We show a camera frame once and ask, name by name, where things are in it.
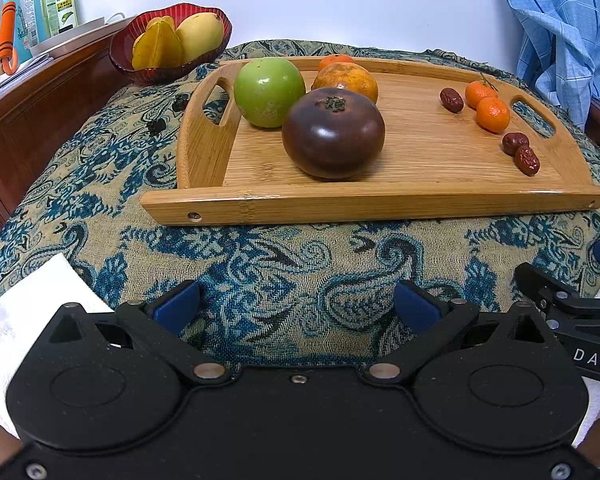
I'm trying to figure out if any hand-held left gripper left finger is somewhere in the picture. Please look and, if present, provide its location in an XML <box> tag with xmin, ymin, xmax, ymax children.
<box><xmin>47</xmin><ymin>281</ymin><xmax>230</xmax><ymax>387</ymax></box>

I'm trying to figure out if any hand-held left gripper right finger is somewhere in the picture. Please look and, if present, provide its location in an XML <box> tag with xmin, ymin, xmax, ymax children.
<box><xmin>367</xmin><ymin>281</ymin><xmax>551</xmax><ymax>387</ymax></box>

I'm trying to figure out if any red date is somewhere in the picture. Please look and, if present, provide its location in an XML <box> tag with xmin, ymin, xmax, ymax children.
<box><xmin>502</xmin><ymin>132</ymin><xmax>530</xmax><ymax>156</ymax></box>
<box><xmin>440</xmin><ymin>88</ymin><xmax>465</xmax><ymax>114</ymax></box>
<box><xmin>515</xmin><ymin>146</ymin><xmax>541</xmax><ymax>177</ymax></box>

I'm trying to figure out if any wooden serving tray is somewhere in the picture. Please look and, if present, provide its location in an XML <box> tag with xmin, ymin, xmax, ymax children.
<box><xmin>140</xmin><ymin>56</ymin><xmax>600</xmax><ymax>227</ymax></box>

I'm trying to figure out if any dark purple tomato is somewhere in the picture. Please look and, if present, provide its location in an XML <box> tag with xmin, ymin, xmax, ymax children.
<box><xmin>281</xmin><ymin>87</ymin><xmax>386</xmax><ymax>181</ymax></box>

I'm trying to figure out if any small mandarin with stem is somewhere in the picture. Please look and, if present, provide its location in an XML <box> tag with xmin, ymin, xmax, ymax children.
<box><xmin>465</xmin><ymin>74</ymin><xmax>498</xmax><ymax>110</ymax></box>

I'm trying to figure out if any large dull orange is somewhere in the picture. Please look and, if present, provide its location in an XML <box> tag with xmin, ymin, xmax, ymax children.
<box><xmin>311</xmin><ymin>63</ymin><xmax>379</xmax><ymax>106</ymax></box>

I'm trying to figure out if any green apple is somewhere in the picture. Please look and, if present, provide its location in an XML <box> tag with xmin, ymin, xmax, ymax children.
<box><xmin>233</xmin><ymin>57</ymin><xmax>307</xmax><ymax>129</ymax></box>

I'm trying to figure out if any bright orange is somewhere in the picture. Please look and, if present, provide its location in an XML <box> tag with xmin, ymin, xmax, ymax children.
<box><xmin>317</xmin><ymin>53</ymin><xmax>355</xmax><ymax>72</ymax></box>

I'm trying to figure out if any paisley patterned blanket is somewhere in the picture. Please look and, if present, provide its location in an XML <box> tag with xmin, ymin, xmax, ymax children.
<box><xmin>0</xmin><ymin>40</ymin><xmax>600</xmax><ymax>356</ymax></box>

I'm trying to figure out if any white towel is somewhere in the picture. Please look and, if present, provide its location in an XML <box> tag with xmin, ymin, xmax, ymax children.
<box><xmin>0</xmin><ymin>252</ymin><xmax>600</xmax><ymax>451</ymax></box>

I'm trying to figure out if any blue checked cloth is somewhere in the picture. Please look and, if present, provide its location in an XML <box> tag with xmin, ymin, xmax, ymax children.
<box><xmin>497</xmin><ymin>0</ymin><xmax>600</xmax><ymax>131</ymax></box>

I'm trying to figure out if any wooden cabinet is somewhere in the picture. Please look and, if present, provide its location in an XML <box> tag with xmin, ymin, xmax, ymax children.
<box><xmin>0</xmin><ymin>17</ymin><xmax>136</xmax><ymax>251</ymax></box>

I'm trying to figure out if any red fruit bowl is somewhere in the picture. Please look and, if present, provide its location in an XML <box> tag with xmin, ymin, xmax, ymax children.
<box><xmin>109</xmin><ymin>3</ymin><xmax>232</xmax><ymax>86</ymax></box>

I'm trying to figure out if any yellow starfruit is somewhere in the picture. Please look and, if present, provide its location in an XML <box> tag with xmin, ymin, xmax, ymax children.
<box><xmin>131</xmin><ymin>16</ymin><xmax>183</xmax><ymax>71</ymax></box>

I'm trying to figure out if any yellow mango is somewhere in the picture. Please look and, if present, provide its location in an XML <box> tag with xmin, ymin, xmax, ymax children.
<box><xmin>175</xmin><ymin>12</ymin><xmax>226</xmax><ymax>66</ymax></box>

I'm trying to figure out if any stack of papers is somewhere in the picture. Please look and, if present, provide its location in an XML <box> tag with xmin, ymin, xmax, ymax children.
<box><xmin>0</xmin><ymin>52</ymin><xmax>56</xmax><ymax>106</ymax></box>

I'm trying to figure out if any white plastic tray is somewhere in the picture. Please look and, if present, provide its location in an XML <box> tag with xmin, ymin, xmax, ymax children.
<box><xmin>30</xmin><ymin>16</ymin><xmax>107</xmax><ymax>59</ymax></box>

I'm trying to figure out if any yellow green bottle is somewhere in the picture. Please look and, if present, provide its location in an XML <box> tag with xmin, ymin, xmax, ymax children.
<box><xmin>41</xmin><ymin>0</ymin><xmax>57</xmax><ymax>39</ymax></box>

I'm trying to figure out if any orange handled tool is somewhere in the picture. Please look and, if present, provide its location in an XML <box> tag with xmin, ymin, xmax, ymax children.
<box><xmin>0</xmin><ymin>2</ymin><xmax>22</xmax><ymax>87</ymax></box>

